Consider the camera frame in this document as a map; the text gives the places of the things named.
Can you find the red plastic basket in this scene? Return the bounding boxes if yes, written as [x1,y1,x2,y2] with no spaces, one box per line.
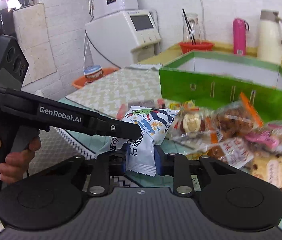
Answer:
[179,41,215,54]

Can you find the black straws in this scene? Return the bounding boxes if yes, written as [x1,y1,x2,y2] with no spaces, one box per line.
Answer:
[182,9,196,44]

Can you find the pink seed snack bag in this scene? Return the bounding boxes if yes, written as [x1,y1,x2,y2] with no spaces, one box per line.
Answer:
[244,121,282,155]

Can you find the yellow tablecloth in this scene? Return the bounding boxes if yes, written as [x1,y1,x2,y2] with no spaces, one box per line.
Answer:
[138,40,282,81]

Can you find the cream thermal jug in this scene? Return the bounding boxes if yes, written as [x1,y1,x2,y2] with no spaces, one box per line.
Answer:
[257,10,282,65]

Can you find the green cardboard box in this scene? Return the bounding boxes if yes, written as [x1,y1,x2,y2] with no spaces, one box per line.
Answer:
[159,51,282,122]

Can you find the person's left hand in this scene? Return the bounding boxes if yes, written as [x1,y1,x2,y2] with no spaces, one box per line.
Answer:
[0,121,42,184]

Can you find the orange plastic basin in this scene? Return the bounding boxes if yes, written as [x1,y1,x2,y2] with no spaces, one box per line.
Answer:
[72,67,119,89]

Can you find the white blue snack bag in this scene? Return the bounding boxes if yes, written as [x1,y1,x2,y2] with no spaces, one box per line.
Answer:
[97,106,178,177]

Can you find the clear pack round biscuits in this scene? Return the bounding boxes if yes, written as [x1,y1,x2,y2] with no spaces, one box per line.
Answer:
[168,108,222,149]

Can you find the instant noodle cup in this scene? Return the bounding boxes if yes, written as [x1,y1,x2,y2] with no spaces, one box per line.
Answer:
[84,65,104,83]

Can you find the beige zigzag mat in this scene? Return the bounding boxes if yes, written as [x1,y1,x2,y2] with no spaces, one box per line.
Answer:
[28,63,282,188]

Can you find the white water dispenser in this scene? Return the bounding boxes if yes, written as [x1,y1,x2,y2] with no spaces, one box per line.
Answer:
[85,10,161,68]

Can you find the small yellow jelly cup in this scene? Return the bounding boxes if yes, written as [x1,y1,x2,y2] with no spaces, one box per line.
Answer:
[169,100,199,111]

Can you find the clear glass carafe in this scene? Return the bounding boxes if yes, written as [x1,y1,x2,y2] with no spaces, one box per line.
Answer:
[182,12,203,42]

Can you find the pink thermos bottle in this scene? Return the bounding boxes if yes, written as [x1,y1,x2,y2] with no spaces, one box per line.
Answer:
[232,18,250,56]

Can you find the orange edged brown snack pack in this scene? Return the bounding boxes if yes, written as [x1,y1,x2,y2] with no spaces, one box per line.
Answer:
[211,92,263,140]

